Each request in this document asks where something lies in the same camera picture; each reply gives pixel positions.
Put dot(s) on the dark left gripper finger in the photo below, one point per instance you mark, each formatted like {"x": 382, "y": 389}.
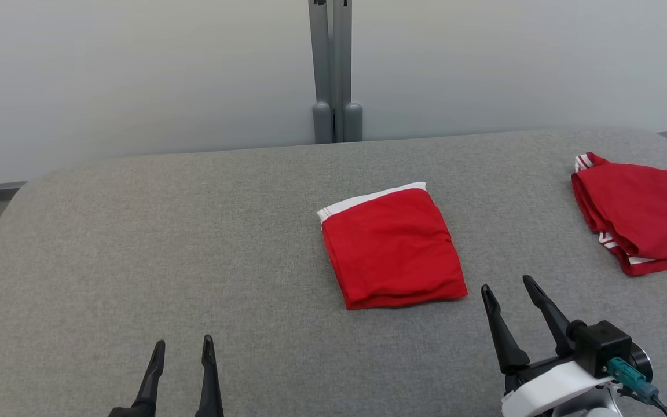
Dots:
{"x": 211, "y": 388}
{"x": 151, "y": 382}

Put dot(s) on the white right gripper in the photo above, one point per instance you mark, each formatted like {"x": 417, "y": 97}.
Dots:
{"x": 548, "y": 388}

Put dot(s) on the red shorts with white stripe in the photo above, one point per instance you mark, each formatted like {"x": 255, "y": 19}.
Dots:
{"x": 394, "y": 249}

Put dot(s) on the red Bulls basketball jersey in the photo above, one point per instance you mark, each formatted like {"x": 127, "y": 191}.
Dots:
{"x": 652, "y": 208}

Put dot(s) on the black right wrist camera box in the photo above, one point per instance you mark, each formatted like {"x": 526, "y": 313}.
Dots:
{"x": 600, "y": 344}

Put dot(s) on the grey partition post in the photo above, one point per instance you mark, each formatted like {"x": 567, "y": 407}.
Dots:
{"x": 336, "y": 63}

